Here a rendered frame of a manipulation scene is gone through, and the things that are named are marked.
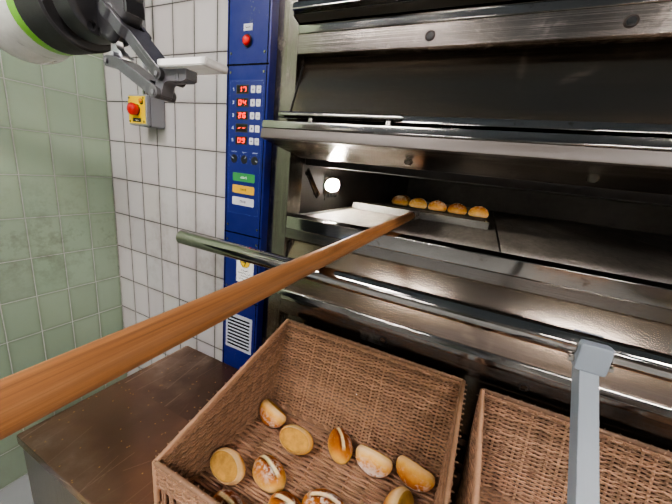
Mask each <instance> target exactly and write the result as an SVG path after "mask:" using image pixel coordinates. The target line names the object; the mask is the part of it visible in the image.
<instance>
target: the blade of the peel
mask: <svg viewBox="0 0 672 504"><path fill-rule="evenodd" d="M352 208H355V209H361V210H367V211H374V212H380V213H386V214H392V215H398V216H401V215H403V214H406V213H407V211H409V210H412V209H414V208H407V207H400V206H394V205H387V204H380V203H364V202H353V206H352ZM414 210H419V211H420V212H419V218H418V219H423V220H430V221H436V222H442V223H448V224H454V225H461V226H467V227H473V228H479V229H485V230H488V226H489V222H488V221H487V220H486V219H481V218H474V217H467V216H461V215H454V214H447V213H441V212H434V211H427V210H420V209H414Z"/></svg>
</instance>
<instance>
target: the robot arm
mask: <svg viewBox="0 0 672 504"><path fill-rule="evenodd" d="M144 20H145V14H144V8H143V0H0V49H2V50H3V51H5V52H6V53H8V54H10V55H12V56H14V57H16V58H18V59H21V60H23V61H26V62H30V63H34V64H40V65H51V64H57V63H60V62H62V61H64V60H66V59H68V58H69V57H70V56H74V55H88V54H101V53H107V52H110V51H111V52H110V54H111V55H104V57H103V62H104V64H105V66H108V67H111V68H114V69H117V70H119V71H120V72H121V73H123V74H124V75H125V76H126V77H128V78H129V79H130V80H131V81H133V82H134V83H135V84H136V85H138V86H139V87H140V88H141V89H143V90H144V91H145V92H146V93H148V94H149V95H150V96H151V97H153V98H156V99H160V100H164V101H168V102H171V103H174V102H175V101H176V98H177V97H176V94H175V92H174V89H175V87H176V86H178V87H181V88H184V87H185V85H194V84H195V83H197V75H216V74H227V73H228V67H227V66H225V65H223V64H221V63H219V62H217V61H215V60H212V59H210V58H208V57H206V56H201V57H183V58H165V57H164V56H163V55H162V53H161V52H160V51H159V50H158V48H157V47H156V46H155V44H154V43H153V42H152V41H151V39H152V37H151V36H150V35H149V33H148V32H147V31H146V29H145V28H144V27H143V26H142V23H143V21H144ZM128 45H130V47H131V48H132V49H133V51H134V52H135V53H136V55H137V56H138V57H139V58H140V60H141V61H142V62H143V64H144V65H145V66H146V68H147V69H148V70H149V72H150V73H151V74H150V73H149V72H148V71H146V70H145V69H144V68H143V67H141V66H140V65H138V64H136V63H134V59H133V58H131V57H129V55H128V53H126V52H125V50H124V47H127V46H128Z"/></svg>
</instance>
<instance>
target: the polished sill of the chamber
mask: <svg viewBox="0 0 672 504"><path fill-rule="evenodd" d="M286 228H289V229H294V230H299V231H303V232H308V233H313V234H318V235H322V236H327V237H332V238H336V239H341V240H342V239H345V238H347V237H350V236H352V235H354V234H357V233H359V232H362V231H364V230H367V229H369V228H368V227H363V226H357V225H352V224H347V223H341V222H336V221H331V220H325V219H320V218H315V217H309V216H304V215H299V214H295V215H288V216H287V219H286ZM366 245H369V246H374V247H379V248H383V249H388V250H393V251H398V252H402V253H407V254H412V255H416V256H421V257H426V258H431V259H435V260H440V261H445V262H449V263H454V264H459V265H464V266H468V267H473V268H478V269H482V270H487V271H492V272H497V273H501V274H506V275H511V276H515V277H520V278H525V279H530V280H534V281H539V282H544V283H548V284H553V285H558V286H563V287H567V288H572V289H577V290H581V291H586V292H591V293H596V294H600V295H605V296H610V297H614V298H619V299H624V300H629V301H633V302H638V303H643V304H647V305H652V306H657V307H662V308H666V309H671V310H672V284H666V283H661V282H656V281H650V280H645V279H640V278H634V277H629V276H624V275H618V274H613V273H608V272H602V271H597V270H592V269H586V268H581V267H576V266H570V265H565V264H560V263H554V262H549V261H544V260H538V259H533V258H528V257H523V256H517V255H512V254H507V253H501V252H496V251H491V250H485V249H480V248H475V247H469V246H464V245H459V244H453V243H448V242H443V241H437V240H432V239H427V238H421V237H416V236H411V235H405V234H400V233H395V232H388V233H386V234H384V235H382V236H380V237H379V238H377V239H375V240H373V241H371V242H369V243H367V244H366Z"/></svg>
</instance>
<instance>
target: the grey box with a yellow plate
mask: <svg viewBox="0 0 672 504"><path fill-rule="evenodd" d="M139 98H141V99H142V100H143V104H142V105H141V104H140V103H139V102H138V99H139ZM129 102H132V103H135V104H137V106H138V108H139V112H138V114H137V115H131V114H129V122H130V124H131V125H135V126H141V127H147V128H159V129H165V104H164V100H160V99H156V98H153V97H151V96H150V95H128V103H129Z"/></svg>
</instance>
